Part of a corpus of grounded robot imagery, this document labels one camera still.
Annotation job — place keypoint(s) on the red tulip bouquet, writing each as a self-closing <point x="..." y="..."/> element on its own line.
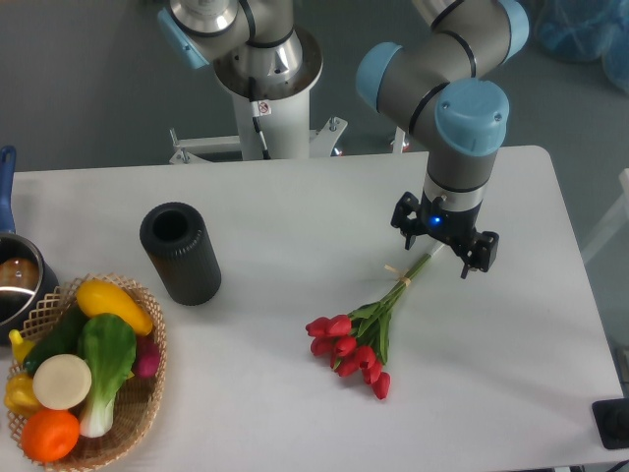
<point x="358" y="342"/>

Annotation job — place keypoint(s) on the black device at table edge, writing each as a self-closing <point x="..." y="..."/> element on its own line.
<point x="611" y="418"/>

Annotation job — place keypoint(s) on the orange fruit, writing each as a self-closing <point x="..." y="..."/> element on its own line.
<point x="50" y="435"/>

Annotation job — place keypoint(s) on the green bok choy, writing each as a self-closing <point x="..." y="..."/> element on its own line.
<point x="108" y="345"/>

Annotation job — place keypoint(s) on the blue plastic bag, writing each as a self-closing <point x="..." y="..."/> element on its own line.
<point x="584" y="32"/>

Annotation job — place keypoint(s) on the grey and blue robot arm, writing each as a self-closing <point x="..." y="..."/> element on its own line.
<point x="437" y="94"/>

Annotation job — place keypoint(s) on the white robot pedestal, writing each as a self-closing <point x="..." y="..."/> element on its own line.
<point x="270" y="88"/>

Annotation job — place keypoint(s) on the yellow squash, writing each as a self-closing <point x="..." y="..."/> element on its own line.
<point x="98" y="297"/>

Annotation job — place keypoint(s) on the dark green cucumber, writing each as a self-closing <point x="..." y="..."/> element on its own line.
<point x="63" y="338"/>

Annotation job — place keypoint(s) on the woven bamboo basket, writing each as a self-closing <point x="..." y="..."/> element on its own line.
<point x="138" y="400"/>

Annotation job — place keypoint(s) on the dark pot with blue handle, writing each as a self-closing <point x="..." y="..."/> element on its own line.
<point x="25" y="275"/>

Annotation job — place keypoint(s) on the round white radish slice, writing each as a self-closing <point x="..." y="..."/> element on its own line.
<point x="62" y="382"/>

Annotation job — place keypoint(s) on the purple red radish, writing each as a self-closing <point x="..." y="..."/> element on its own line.
<point x="147" y="358"/>

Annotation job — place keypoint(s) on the yellow bell pepper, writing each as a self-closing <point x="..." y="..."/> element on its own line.
<point x="19" y="396"/>

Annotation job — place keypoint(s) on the white frame at right edge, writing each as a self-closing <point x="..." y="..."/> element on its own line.
<point x="609" y="224"/>

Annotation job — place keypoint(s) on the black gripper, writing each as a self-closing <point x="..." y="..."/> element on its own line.
<point x="456" y="229"/>

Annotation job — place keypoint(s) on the black ribbed vase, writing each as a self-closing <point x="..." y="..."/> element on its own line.
<point x="176" y="241"/>

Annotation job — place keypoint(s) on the small yellow pepper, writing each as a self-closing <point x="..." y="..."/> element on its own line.
<point x="20" y="347"/>

